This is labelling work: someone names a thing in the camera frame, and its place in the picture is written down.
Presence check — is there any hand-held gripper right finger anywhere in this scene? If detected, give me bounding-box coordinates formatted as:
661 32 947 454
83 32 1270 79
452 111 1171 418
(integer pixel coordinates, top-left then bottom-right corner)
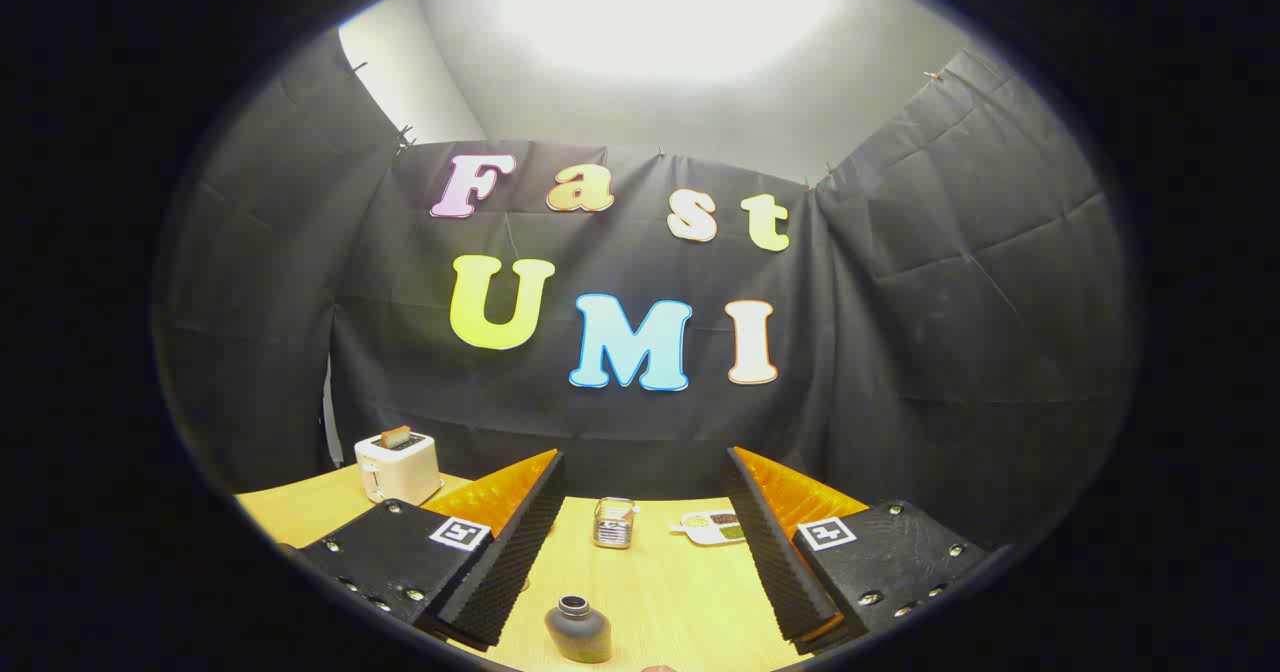
725 446 993 655

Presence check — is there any silver juice bottle green label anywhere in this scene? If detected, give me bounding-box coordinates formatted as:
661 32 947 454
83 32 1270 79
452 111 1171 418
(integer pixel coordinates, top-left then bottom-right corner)
544 595 613 665

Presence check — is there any white divided condiment dish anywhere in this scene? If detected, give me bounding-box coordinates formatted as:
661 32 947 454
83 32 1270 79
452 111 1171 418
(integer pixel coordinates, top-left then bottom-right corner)
671 510 747 547

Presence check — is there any wooden table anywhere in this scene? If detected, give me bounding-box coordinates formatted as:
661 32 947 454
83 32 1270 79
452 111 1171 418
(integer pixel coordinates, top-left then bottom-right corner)
237 465 813 672

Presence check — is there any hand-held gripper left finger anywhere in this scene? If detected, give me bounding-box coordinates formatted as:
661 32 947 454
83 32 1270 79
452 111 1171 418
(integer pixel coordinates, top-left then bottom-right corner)
297 449 567 652

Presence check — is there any white toaster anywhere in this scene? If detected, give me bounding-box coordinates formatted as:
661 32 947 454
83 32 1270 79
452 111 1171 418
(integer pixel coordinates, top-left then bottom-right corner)
354 431 445 506

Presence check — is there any metal wire holder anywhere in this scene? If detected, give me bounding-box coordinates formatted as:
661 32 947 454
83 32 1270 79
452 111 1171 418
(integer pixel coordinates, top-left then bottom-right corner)
593 497 637 550

